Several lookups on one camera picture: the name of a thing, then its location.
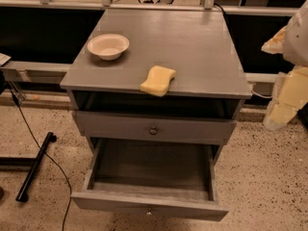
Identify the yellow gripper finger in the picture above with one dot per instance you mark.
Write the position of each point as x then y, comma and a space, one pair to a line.
289, 95
275, 44

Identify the yellow sponge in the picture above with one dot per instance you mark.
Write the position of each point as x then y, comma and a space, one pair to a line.
157, 81

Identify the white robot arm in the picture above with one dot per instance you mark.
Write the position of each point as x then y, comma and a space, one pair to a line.
295, 47

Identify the grey wooden drawer cabinet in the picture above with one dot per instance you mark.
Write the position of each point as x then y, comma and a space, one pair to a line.
209, 81

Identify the open grey lower drawer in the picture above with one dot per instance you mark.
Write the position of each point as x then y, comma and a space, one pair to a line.
162, 179

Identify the closed grey upper drawer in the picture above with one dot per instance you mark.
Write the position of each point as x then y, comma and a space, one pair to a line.
154, 128

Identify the white paper bowl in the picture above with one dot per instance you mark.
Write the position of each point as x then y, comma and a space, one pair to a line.
108, 47

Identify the black stand leg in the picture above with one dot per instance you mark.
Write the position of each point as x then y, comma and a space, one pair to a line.
31, 165

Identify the grey metal rail frame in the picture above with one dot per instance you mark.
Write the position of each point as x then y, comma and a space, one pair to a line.
42, 36

